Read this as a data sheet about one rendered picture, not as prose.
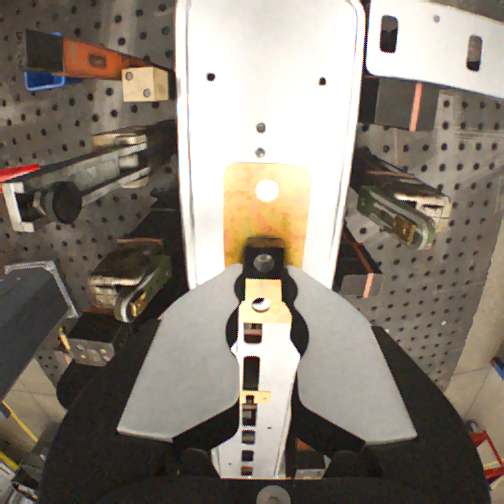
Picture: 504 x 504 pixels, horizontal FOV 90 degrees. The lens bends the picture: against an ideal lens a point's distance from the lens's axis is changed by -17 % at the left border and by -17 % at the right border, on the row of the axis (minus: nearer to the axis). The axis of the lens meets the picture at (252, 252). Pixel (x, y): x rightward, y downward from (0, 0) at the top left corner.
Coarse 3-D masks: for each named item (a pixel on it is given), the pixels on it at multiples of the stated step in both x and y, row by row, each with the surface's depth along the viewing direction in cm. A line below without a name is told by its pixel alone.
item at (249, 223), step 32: (224, 192) 13; (288, 192) 13; (224, 224) 13; (256, 224) 13; (288, 224) 13; (224, 256) 14; (256, 256) 13; (288, 256) 14; (256, 288) 15; (256, 320) 16; (288, 320) 16
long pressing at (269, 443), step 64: (192, 0) 28; (256, 0) 28; (320, 0) 28; (192, 64) 32; (256, 64) 31; (320, 64) 31; (192, 128) 35; (320, 128) 35; (192, 192) 39; (256, 192) 39; (320, 192) 38; (192, 256) 43; (320, 256) 43; (256, 448) 68
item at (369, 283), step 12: (348, 240) 57; (348, 252) 51; (360, 252) 51; (336, 264) 50; (348, 264) 48; (360, 264) 48; (372, 264) 48; (336, 276) 49; (348, 276) 45; (360, 276) 45; (372, 276) 45; (384, 276) 45; (348, 288) 46; (360, 288) 46; (372, 288) 46
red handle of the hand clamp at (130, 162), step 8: (120, 160) 30; (128, 160) 30; (136, 160) 30; (16, 168) 25; (24, 168) 25; (32, 168) 25; (40, 168) 26; (120, 168) 30; (128, 168) 30; (0, 176) 24; (8, 176) 24; (16, 176) 24; (0, 184) 24; (0, 192) 24
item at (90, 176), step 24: (144, 144) 31; (48, 168) 20; (72, 168) 21; (96, 168) 25; (144, 168) 32; (24, 192) 17; (48, 192) 17; (72, 192) 18; (96, 192) 24; (24, 216) 18; (48, 216) 19; (72, 216) 18
